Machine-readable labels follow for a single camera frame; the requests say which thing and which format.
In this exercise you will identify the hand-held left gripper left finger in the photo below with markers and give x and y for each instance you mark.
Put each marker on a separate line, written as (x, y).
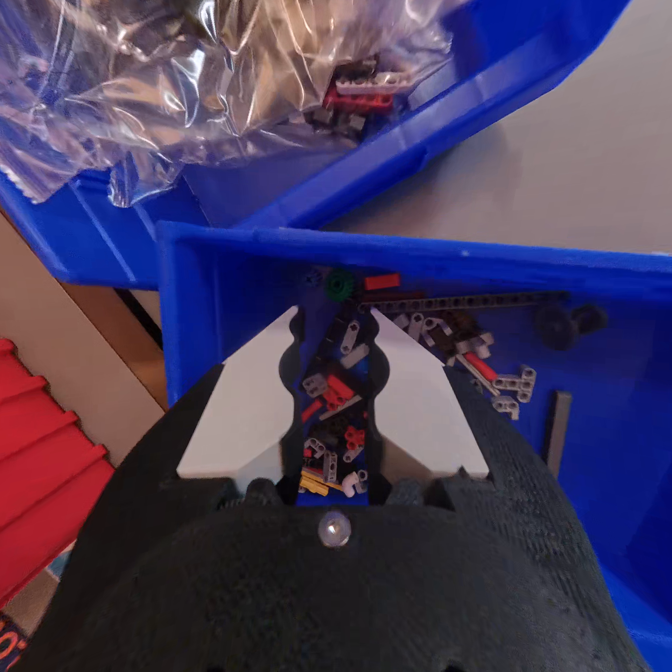
(246, 409)

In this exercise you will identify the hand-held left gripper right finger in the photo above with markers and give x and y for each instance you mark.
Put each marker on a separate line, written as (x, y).
(420, 409)

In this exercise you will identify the pile of mixed lego pieces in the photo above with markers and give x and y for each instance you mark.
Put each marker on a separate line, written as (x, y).
(341, 388)

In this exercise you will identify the blue plastic bin with pieces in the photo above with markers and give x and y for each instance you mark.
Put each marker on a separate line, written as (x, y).
(603, 472)

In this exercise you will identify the long dark grey lego beam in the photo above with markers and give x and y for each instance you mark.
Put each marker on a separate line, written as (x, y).
(472, 302)

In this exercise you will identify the short dark grey lego beam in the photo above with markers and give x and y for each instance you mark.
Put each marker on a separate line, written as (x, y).
(557, 430)

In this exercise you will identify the green lego gear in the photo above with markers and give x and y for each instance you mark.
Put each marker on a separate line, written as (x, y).
(340, 283)

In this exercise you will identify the black lego wheel hub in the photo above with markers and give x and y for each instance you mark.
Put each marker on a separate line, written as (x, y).
(590, 316)
(556, 328)

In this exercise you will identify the clear plastic bags of lego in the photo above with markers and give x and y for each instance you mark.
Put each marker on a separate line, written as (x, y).
(157, 78)

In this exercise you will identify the red plastic bin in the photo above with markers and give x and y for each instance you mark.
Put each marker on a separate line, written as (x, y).
(42, 446)

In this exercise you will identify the blue plastic bin with bags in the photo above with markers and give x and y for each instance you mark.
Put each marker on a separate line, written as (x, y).
(472, 115)

